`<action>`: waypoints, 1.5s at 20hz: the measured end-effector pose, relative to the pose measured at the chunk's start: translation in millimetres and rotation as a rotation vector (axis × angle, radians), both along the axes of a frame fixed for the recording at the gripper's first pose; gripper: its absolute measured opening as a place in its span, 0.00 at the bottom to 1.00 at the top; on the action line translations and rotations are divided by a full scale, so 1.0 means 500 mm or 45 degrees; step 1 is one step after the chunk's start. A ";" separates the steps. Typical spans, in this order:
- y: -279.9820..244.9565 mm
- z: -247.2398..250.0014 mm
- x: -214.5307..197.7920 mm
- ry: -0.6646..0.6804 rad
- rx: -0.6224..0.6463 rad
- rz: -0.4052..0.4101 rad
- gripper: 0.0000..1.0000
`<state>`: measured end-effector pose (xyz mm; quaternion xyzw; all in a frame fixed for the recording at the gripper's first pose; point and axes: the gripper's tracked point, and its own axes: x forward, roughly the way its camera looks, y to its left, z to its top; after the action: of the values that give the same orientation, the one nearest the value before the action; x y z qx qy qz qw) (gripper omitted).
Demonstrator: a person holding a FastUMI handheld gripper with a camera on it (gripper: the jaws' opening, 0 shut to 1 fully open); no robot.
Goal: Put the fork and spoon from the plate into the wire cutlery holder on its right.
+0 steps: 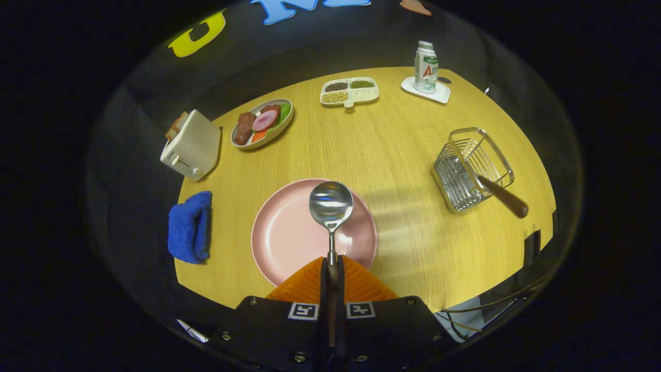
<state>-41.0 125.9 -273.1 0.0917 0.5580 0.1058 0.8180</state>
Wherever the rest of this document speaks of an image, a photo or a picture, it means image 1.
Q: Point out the toast slices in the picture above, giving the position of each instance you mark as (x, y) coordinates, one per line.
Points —
(175, 126)

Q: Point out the cream toaster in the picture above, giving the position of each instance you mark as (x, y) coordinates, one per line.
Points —
(193, 147)

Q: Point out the white drink bottle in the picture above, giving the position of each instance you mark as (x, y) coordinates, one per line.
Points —
(425, 70)

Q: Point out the blue cloth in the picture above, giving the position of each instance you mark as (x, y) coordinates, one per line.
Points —
(188, 227)

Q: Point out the pink ham slice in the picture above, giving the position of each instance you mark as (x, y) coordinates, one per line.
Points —
(265, 120)

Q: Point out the orange carrot slice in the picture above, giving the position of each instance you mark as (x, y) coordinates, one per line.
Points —
(259, 136)

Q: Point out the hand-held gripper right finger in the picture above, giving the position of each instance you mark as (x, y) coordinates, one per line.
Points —
(387, 336)

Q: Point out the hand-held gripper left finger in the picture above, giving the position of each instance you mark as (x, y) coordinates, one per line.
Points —
(279, 336)

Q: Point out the white square coaster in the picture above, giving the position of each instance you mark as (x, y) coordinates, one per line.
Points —
(441, 94)

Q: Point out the grey food plate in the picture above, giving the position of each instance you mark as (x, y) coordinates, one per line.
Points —
(273, 135)

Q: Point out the green lettuce leaf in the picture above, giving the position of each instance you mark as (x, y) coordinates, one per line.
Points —
(284, 113)

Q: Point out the cream divided bean tray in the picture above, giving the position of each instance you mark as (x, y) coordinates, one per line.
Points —
(364, 94)

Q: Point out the pink plate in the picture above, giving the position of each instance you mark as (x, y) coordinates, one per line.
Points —
(289, 237)

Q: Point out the black chair back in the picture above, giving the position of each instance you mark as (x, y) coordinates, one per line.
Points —
(555, 221)
(532, 248)

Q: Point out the brown meat piece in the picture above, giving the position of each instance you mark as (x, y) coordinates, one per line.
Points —
(245, 128)

